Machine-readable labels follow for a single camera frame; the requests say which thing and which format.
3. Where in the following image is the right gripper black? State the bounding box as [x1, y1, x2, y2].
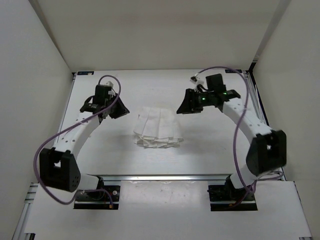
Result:
[176, 88, 214, 115]

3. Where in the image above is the white pleated skirt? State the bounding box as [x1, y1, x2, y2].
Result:
[133, 106, 184, 149]

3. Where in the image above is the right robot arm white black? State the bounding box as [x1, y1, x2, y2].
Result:
[176, 88, 287, 200]

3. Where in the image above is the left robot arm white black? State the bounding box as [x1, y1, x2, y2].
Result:
[39, 94, 130, 200]

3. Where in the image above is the right blue corner label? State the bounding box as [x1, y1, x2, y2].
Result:
[224, 69, 243, 74]

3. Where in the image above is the blue corner label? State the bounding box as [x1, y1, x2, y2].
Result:
[77, 71, 94, 76]
[224, 69, 243, 74]

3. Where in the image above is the left blue corner label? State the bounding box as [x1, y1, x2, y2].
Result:
[77, 71, 94, 76]

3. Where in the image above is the white front cover board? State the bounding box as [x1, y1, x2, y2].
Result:
[25, 181, 311, 239]

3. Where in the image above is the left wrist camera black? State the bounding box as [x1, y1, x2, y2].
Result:
[79, 81, 116, 114]

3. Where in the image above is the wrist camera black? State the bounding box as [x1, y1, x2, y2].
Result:
[79, 81, 116, 114]
[190, 73, 241, 101]

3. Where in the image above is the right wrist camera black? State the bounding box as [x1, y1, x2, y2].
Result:
[190, 73, 241, 101]

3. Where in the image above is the front aluminium rail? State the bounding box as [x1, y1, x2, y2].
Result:
[100, 174, 228, 182]

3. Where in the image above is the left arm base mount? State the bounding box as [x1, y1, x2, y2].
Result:
[73, 177, 121, 210]

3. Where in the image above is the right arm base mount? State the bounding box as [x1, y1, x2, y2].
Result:
[207, 176, 258, 212]

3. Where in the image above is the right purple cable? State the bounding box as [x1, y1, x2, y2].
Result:
[194, 65, 283, 207]

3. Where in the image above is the purple cable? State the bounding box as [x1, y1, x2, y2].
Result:
[194, 65, 283, 207]
[33, 74, 123, 210]

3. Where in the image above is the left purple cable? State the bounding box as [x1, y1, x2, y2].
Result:
[33, 74, 123, 210]

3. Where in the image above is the left aluminium frame rail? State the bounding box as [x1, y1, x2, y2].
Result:
[11, 180, 46, 240]

